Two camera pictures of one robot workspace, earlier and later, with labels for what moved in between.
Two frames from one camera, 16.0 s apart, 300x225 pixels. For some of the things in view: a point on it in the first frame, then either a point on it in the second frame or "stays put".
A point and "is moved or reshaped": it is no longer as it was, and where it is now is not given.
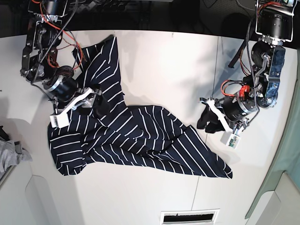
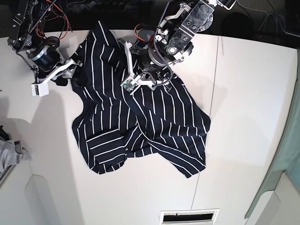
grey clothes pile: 11,153 stays put
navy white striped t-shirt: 138,135 is moved or reshaped
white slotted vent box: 207,216 stays put
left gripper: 64,95 to 48,64
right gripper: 231,111 to 150,64
